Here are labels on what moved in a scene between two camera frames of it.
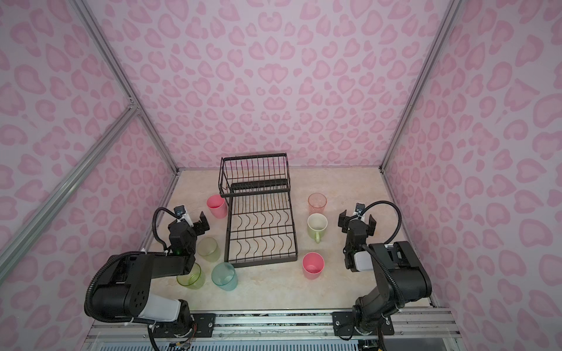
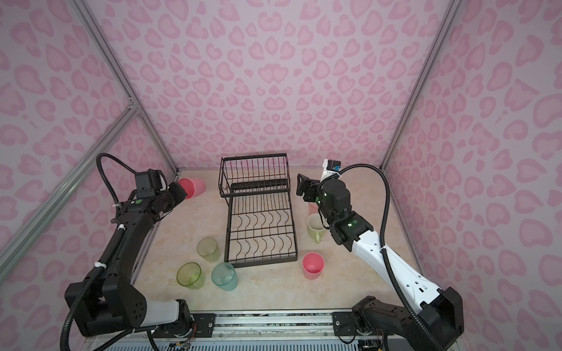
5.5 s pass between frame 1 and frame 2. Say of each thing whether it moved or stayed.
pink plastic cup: moved
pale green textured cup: stayed
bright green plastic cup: stayed
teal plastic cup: stayed
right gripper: moved
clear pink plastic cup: stayed
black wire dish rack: stayed
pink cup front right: stayed
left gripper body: moved
